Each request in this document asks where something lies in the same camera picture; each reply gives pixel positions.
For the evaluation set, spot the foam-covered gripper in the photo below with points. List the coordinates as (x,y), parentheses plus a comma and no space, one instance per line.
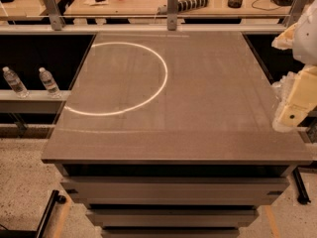
(307,37)

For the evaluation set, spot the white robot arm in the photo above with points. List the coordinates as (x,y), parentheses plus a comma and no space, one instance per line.
(301,37)

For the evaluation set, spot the right clear water bottle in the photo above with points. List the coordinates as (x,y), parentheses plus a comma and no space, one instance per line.
(49,83)

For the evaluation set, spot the clear water bottle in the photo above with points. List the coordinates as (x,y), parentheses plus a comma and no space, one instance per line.
(15,82)
(49,83)

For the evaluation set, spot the left clear water bottle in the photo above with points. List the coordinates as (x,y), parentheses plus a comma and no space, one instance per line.
(15,82)

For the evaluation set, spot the black floor stand right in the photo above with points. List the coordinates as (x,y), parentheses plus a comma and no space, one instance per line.
(303,197)

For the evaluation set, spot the black ribbed roller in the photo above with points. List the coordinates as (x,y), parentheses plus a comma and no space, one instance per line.
(183,5)

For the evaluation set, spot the grey drawer cabinet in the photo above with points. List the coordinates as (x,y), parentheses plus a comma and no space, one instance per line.
(158,207)

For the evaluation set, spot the grey side shelf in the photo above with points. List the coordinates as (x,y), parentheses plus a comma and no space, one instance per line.
(38,101)

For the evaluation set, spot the metal guard rail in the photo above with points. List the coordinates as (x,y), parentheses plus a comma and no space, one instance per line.
(255,16)

